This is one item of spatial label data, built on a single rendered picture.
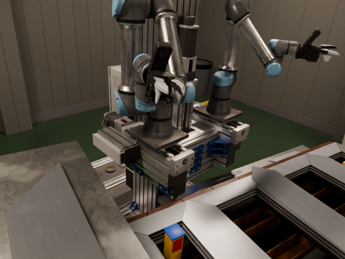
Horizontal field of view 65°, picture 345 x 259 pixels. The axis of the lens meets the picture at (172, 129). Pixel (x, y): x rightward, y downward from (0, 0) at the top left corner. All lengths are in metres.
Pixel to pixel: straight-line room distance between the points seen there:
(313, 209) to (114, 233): 0.91
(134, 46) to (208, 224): 0.78
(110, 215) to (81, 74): 3.38
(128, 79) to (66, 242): 0.69
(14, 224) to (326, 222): 1.16
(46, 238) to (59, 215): 0.08
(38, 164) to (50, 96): 2.91
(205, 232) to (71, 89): 3.32
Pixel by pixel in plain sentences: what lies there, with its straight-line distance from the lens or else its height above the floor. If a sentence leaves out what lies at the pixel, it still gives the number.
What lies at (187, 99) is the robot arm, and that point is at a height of 1.32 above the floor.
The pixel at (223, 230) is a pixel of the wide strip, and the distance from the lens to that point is 1.16.
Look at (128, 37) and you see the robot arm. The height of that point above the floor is 1.50.
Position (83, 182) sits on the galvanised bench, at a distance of 1.03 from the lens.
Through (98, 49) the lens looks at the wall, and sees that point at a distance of 4.19.
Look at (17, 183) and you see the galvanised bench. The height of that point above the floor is 1.05.
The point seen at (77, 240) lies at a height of 1.07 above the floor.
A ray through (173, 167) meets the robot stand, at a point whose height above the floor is 0.96.
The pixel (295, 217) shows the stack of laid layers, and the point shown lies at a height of 0.85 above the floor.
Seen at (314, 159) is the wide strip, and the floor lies 0.85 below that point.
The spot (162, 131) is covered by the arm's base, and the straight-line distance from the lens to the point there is 1.29.
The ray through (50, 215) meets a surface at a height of 1.07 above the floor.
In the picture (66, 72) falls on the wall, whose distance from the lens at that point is 4.03.
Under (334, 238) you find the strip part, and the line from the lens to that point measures 1.32.
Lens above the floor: 1.67
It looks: 27 degrees down
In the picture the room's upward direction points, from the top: 4 degrees clockwise
